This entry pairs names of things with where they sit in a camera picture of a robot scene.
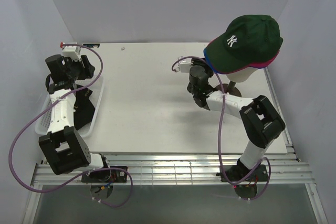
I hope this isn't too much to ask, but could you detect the aluminium rail frame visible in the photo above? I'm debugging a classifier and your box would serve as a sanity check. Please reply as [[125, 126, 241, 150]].
[[20, 140, 329, 224]]

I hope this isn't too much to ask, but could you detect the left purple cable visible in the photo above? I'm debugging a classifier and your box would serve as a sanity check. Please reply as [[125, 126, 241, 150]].
[[9, 42, 133, 208]]

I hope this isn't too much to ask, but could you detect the small black label sticker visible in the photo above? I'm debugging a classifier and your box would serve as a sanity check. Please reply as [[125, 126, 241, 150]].
[[83, 43, 100, 48]]

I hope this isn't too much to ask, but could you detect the white plastic basket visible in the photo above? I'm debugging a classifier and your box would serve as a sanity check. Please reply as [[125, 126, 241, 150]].
[[35, 75, 104, 138]]

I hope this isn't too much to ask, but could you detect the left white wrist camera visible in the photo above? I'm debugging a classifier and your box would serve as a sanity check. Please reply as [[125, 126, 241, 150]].
[[60, 42, 81, 62]]

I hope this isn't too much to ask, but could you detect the dark green baseball cap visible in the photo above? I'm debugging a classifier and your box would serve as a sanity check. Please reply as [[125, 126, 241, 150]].
[[203, 15, 284, 74]]

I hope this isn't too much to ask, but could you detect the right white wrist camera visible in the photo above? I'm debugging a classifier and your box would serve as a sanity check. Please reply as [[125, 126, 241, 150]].
[[175, 57, 192, 73]]

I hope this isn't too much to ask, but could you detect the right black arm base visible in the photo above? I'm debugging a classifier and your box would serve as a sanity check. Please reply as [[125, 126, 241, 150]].
[[224, 165, 268, 182]]

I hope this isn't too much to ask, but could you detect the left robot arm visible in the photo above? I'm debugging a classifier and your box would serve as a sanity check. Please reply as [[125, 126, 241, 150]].
[[38, 55, 111, 182]]

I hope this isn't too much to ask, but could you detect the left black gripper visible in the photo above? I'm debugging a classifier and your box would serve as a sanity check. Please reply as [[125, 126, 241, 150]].
[[62, 55, 95, 81]]

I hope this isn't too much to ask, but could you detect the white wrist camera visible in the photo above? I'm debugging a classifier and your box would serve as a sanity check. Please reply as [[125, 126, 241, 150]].
[[60, 42, 81, 62], [175, 57, 192, 73]]

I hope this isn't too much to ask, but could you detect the dark brown mannequin stand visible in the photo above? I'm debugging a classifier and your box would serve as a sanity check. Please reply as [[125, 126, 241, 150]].
[[215, 81, 242, 97]]

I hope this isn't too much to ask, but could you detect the blue baseball cap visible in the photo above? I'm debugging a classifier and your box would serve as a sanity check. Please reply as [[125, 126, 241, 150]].
[[204, 53, 223, 74]]

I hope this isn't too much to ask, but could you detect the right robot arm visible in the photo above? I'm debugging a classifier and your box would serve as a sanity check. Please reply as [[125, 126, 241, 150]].
[[187, 58, 286, 185]]

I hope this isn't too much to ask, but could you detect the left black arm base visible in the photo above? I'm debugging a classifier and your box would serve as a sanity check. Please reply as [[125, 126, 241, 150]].
[[81, 166, 128, 183]]

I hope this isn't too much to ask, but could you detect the pink baseball cap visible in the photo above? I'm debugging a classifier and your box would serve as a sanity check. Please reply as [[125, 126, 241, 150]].
[[203, 38, 280, 74]]

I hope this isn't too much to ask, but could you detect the black baseball cap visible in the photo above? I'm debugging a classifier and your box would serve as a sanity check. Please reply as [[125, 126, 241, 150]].
[[73, 88, 95, 131]]

